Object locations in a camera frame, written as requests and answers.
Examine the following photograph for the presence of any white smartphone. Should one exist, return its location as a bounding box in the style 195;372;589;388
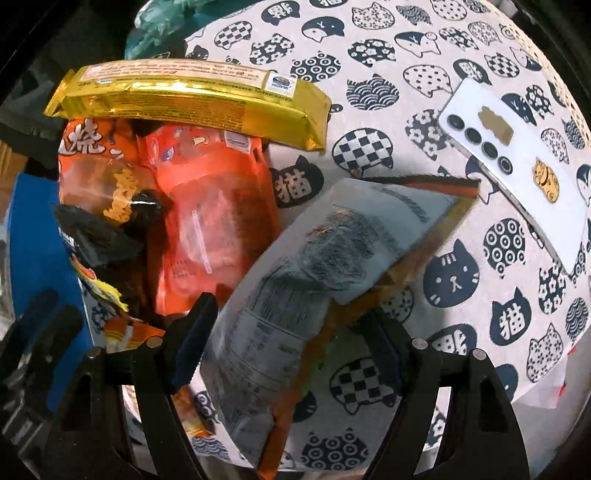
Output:
438;78;588;277

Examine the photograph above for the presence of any gold snack packet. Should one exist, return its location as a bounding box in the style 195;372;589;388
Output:
44;59;332;152

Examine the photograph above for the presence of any orange yellow snack packet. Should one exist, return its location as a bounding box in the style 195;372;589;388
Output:
69;251;167;354

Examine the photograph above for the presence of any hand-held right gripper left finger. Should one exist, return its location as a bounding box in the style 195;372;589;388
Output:
44;292;220;480

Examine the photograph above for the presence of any grey printed snack bag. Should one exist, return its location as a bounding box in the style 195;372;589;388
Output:
201;175;481;480

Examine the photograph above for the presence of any black snack packet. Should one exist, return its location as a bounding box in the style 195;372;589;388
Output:
54;189;167;268

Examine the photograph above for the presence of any blue cardboard box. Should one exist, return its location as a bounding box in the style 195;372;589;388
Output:
7;173;100;416

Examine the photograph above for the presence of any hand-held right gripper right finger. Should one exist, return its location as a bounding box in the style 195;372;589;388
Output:
364;309;532;480

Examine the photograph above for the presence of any orange noodle packet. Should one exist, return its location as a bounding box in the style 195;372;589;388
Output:
58;117;160;241

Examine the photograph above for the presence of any red white paper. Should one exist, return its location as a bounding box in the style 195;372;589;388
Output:
551;344;580;411

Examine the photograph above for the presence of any cat print tablecloth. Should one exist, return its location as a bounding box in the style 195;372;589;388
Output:
83;0;591;480

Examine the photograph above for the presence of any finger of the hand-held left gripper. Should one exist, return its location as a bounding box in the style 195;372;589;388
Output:
11;288;86;384

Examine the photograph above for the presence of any teal plastic bag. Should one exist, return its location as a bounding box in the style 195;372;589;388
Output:
124;0;259;61

